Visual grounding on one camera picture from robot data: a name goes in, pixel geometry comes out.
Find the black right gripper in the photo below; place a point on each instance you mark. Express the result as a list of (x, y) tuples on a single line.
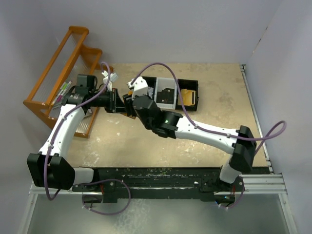
[(128, 102)]

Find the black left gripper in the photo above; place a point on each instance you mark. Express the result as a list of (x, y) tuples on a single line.
[(115, 104)]

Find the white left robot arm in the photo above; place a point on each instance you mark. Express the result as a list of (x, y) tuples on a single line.
[(49, 167)]

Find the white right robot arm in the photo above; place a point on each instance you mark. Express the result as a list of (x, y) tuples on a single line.
[(238, 143)]

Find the white cards in box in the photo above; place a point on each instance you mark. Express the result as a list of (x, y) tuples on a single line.
[(151, 92)]

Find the black three-compartment organizer box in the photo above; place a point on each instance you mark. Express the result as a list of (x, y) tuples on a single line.
[(161, 83)]

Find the black item in box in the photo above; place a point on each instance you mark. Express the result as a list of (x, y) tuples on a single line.
[(165, 96)]

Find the orange wooden tiered rack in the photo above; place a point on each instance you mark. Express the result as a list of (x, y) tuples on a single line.
[(71, 58)]

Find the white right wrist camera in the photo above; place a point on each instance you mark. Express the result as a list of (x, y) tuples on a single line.
[(139, 87)]

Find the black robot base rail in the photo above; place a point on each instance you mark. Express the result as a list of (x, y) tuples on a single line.
[(201, 183)]

